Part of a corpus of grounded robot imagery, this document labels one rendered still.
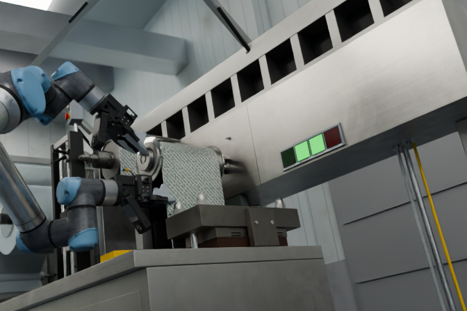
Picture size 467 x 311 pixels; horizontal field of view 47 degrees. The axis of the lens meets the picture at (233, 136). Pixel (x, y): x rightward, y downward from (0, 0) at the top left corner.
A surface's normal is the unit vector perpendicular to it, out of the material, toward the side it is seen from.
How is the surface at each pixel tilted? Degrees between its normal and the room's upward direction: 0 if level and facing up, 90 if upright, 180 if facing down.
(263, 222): 90
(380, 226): 90
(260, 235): 90
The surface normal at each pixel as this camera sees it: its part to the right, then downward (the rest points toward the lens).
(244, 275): 0.66, -0.36
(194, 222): -0.74, -0.12
